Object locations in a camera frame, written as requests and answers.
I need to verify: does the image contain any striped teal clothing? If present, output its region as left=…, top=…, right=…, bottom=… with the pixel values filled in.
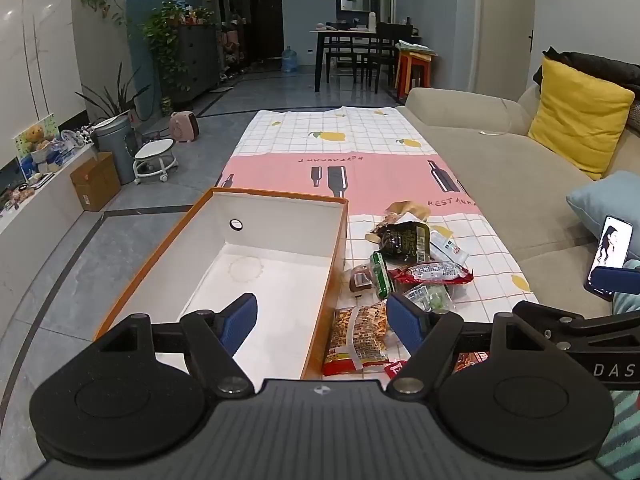
left=595, top=389, right=640, bottom=480

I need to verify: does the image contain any white wheeled stool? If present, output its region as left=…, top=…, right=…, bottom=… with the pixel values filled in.
left=132, top=140, right=179, bottom=184

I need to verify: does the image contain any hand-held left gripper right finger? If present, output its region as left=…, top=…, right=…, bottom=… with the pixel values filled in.
left=386, top=292, right=572, bottom=396

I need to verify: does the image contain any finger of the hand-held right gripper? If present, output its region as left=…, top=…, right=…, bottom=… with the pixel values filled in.
left=590, top=266, right=640, bottom=294
left=512, top=300, right=640, bottom=354

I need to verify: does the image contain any tan snack packet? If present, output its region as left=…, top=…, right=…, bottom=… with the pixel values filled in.
left=382, top=201, right=432, bottom=225

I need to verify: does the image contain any light blue cushion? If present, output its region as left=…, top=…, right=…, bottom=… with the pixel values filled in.
left=566, top=170, right=640, bottom=261

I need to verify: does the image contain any white TV console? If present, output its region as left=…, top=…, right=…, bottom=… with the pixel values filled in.
left=0, top=142, right=98, bottom=235

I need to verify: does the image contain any dark green snack packet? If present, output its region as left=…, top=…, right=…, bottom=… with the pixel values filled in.
left=376, top=221, right=432, bottom=264

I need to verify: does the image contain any printed tablecloth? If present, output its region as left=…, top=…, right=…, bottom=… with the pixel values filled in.
left=216, top=106, right=542, bottom=378

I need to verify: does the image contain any orange stool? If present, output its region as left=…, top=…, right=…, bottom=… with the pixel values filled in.
left=395, top=50, right=436, bottom=103

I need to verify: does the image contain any dark dining table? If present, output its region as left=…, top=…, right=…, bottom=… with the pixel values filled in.
left=310, top=27, right=396, bottom=93

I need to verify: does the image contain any spiky leaf potted plant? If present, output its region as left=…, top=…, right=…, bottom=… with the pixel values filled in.
left=75, top=62, right=152, bottom=123

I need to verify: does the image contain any clear packet of green snack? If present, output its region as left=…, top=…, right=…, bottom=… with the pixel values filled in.
left=401, top=284, right=455, bottom=312

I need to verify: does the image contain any small hanging vine plant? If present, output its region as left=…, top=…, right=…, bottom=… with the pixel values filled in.
left=77, top=0, right=130, bottom=27

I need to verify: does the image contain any peanut snack packet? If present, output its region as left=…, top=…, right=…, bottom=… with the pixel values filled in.
left=322, top=304, right=392, bottom=377

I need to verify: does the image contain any smartphone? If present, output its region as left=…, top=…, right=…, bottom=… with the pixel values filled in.
left=584, top=215, right=634, bottom=297

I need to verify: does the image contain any beige sofa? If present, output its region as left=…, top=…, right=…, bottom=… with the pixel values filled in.
left=402, top=85, right=640, bottom=321

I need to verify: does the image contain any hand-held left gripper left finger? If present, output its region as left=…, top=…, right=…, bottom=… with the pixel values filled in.
left=94, top=292, right=259, bottom=396

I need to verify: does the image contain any white snack packet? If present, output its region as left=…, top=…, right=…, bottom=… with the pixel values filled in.
left=427, top=226, right=469, bottom=264

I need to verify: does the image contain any grey trash bin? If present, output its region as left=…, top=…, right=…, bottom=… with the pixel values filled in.
left=92, top=115, right=139, bottom=186

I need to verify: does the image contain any shoe rack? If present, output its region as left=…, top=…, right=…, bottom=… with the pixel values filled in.
left=220, top=17, right=251, bottom=81

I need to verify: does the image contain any dark grey cabinet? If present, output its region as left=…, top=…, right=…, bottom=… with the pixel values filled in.
left=177, top=24, right=222, bottom=97

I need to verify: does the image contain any clear packet of brown snack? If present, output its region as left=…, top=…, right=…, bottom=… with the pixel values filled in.
left=349, top=266, right=375, bottom=294

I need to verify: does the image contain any teddy bear picture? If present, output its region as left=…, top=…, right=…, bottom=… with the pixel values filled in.
left=14, top=114, right=61, bottom=177

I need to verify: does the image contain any narrow green snack packet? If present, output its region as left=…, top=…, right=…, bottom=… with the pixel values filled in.
left=369, top=251, right=397, bottom=297

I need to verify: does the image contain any yellow cushion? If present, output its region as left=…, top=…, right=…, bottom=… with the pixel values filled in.
left=527, top=55, right=636, bottom=181

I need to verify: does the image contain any dark dining chair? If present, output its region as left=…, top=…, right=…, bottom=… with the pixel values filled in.
left=366, top=21, right=401, bottom=93
left=325, top=35, right=358, bottom=85

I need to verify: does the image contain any orange cardboard box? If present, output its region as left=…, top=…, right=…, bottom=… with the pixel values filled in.
left=94, top=187, right=349, bottom=381

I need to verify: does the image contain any red packet with white label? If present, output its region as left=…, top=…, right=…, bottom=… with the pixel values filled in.
left=389, top=261, right=474, bottom=286

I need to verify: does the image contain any brown cardboard carton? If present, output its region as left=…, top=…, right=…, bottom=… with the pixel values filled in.
left=70, top=152, right=122, bottom=212

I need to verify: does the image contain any plain red snack packet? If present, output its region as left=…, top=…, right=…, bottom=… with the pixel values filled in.
left=384, top=351, right=490, bottom=380

